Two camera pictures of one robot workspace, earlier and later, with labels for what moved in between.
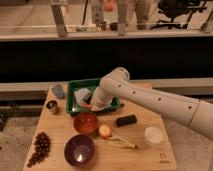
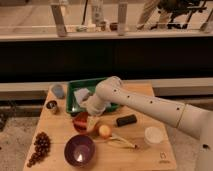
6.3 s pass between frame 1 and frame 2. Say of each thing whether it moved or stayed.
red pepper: moved
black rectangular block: stayed
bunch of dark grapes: stayed
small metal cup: stayed
